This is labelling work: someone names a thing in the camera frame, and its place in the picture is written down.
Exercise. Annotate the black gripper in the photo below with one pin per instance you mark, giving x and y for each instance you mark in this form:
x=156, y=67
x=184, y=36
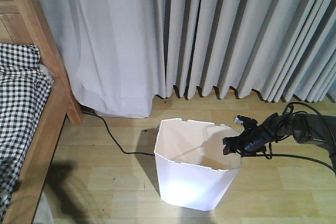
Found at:
x=250, y=142

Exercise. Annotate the white plastic trash bin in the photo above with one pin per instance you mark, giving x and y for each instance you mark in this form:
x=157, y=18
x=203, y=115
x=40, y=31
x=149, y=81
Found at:
x=192, y=170

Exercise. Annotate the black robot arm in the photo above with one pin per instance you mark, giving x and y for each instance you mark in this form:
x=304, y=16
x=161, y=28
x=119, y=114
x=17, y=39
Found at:
x=313, y=129

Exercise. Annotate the grey pleated curtain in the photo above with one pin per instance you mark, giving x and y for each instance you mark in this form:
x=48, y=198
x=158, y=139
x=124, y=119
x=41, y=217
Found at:
x=119, y=54

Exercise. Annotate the grey round rug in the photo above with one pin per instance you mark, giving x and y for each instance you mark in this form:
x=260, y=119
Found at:
x=43, y=213

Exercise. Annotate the checkered black white bedding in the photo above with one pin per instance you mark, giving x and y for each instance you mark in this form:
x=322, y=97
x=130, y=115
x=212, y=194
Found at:
x=25, y=88

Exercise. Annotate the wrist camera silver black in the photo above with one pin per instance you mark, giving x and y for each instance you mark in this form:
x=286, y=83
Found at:
x=246, y=122

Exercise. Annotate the wooden bed frame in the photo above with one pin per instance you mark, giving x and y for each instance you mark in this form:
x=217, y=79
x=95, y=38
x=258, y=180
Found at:
x=23, y=22

